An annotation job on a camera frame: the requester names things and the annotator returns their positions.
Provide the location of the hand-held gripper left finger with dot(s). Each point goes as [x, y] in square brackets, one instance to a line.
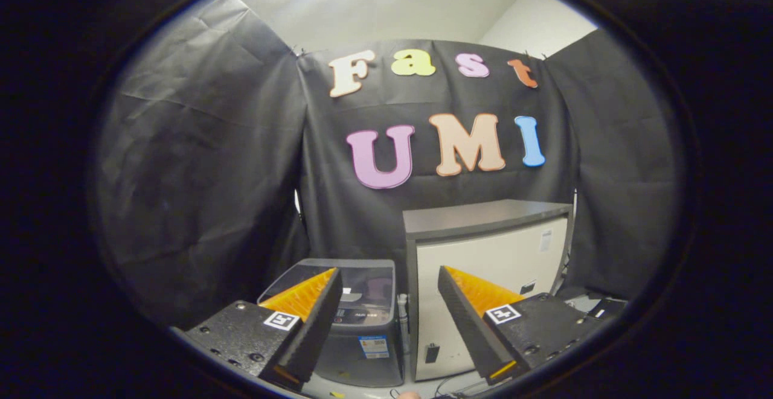
[314, 326]

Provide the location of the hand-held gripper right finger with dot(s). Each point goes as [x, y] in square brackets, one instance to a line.
[468, 320]

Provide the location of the grey washing machine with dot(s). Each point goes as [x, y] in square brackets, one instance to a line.
[368, 363]

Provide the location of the small black box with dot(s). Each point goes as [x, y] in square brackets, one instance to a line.
[432, 353]

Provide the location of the white cabinet with grey top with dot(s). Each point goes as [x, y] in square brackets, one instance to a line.
[483, 248]

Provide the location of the flat black box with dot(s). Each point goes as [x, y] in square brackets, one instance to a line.
[607, 309]

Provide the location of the black backdrop cloth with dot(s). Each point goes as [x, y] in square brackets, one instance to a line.
[193, 175]

